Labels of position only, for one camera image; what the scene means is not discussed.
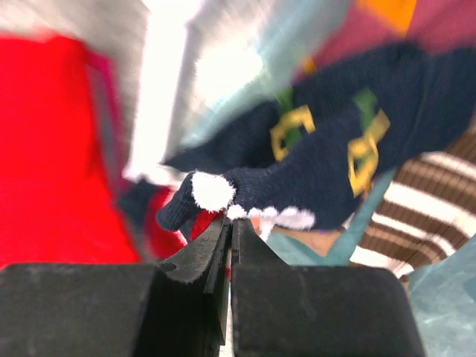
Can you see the red white santa sock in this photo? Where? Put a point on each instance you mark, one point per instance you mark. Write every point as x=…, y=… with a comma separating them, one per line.
x=166, y=219

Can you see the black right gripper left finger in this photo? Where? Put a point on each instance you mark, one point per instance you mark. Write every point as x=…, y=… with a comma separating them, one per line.
x=177, y=307

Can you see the navy patterned sock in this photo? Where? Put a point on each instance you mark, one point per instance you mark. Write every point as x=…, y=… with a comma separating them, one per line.
x=302, y=161

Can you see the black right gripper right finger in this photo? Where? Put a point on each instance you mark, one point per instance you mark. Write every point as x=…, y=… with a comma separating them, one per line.
x=283, y=310

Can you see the brown white striped sock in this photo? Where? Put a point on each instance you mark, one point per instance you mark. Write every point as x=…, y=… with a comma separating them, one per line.
x=426, y=215

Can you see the red folded cloth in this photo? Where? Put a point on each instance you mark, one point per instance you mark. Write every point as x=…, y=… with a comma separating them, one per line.
x=56, y=204

